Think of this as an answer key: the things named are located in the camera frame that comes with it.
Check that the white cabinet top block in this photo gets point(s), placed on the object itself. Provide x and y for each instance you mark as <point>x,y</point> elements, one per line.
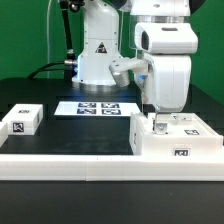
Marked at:
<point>24,119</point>

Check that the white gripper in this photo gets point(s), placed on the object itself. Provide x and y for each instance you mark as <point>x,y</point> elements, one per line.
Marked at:
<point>167,86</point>

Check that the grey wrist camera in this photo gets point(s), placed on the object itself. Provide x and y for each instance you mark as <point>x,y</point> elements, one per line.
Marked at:
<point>119,70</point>

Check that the white U-shaped border fence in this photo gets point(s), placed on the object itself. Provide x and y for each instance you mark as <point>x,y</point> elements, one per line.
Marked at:
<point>111,168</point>

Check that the white tag sheet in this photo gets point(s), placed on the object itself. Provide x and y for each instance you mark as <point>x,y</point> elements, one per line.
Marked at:
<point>108,109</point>

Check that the white cabinet body box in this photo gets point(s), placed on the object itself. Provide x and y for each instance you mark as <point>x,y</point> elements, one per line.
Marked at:
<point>149,145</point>

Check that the white cabinet door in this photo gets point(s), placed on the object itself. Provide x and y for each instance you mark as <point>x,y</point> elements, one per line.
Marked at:
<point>190,124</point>
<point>162,123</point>

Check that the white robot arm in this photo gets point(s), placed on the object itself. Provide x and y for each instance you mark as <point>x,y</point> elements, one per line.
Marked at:
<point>163,40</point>

